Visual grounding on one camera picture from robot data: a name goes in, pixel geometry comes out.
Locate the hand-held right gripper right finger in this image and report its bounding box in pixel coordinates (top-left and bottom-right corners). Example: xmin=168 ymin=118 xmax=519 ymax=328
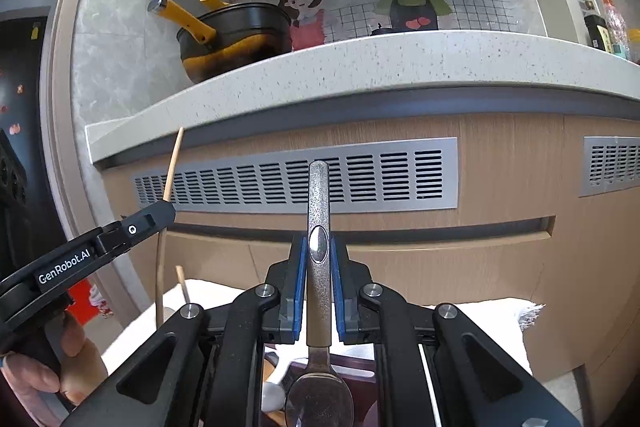
xmin=330 ymin=237 xmax=583 ymax=427

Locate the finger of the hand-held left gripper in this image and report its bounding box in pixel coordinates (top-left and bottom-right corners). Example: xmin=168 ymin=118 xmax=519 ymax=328
xmin=97 ymin=201 xmax=177 ymax=259

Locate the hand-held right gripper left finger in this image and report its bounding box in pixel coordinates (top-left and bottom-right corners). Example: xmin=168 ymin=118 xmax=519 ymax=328
xmin=62 ymin=234 xmax=307 ymax=427

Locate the wooden chopstick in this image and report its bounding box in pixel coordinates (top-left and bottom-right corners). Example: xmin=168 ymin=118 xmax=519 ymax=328
xmin=155 ymin=127 xmax=185 ymax=329
xmin=175 ymin=266 xmax=192 ymax=305

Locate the maroon plastic utensil holder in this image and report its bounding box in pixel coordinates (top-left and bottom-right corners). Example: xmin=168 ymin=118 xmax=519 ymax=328
xmin=262 ymin=354 xmax=377 ymax=427

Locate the metal spoon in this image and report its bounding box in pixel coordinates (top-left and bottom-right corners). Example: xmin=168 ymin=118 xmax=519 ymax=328
xmin=285 ymin=160 xmax=355 ymax=427

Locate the person's left hand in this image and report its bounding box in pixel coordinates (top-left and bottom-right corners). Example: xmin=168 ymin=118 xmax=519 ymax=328
xmin=0 ymin=309 xmax=108 ymax=427

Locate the red bag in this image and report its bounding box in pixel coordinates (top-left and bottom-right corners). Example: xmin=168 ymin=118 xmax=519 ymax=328
xmin=65 ymin=279 xmax=101 ymax=328

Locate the pink patterned packet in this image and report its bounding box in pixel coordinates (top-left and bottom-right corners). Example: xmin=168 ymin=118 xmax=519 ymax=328
xmin=91 ymin=285 xmax=115 ymax=319

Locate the white textured cloth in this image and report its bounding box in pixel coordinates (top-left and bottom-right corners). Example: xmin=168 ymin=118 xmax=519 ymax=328
xmin=100 ymin=279 xmax=546 ymax=388

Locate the long grey vent grille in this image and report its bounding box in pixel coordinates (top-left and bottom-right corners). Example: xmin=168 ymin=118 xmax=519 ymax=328
xmin=132 ymin=138 xmax=459 ymax=214

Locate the wooden cabinet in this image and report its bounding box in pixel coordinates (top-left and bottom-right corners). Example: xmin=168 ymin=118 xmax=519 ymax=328
xmin=95 ymin=107 xmax=640 ymax=388

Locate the black refrigerator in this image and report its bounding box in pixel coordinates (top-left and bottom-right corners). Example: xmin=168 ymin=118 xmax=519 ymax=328
xmin=0 ymin=7 xmax=56 ymax=258

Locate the short grey vent grille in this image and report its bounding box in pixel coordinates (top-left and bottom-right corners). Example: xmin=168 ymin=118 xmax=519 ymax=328
xmin=582 ymin=137 xmax=640 ymax=198

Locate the dark sauce bottle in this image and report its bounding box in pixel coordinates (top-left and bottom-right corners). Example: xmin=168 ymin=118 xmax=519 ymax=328
xmin=584 ymin=1 xmax=615 ymax=54

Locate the clear bottle orange cap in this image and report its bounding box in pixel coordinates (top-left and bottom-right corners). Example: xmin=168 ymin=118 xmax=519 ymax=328
xmin=600 ymin=0 xmax=632 ymax=58

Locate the black pot yellow handle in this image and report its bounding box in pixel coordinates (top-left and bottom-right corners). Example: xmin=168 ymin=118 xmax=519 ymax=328
xmin=147 ymin=0 xmax=293 ymax=85

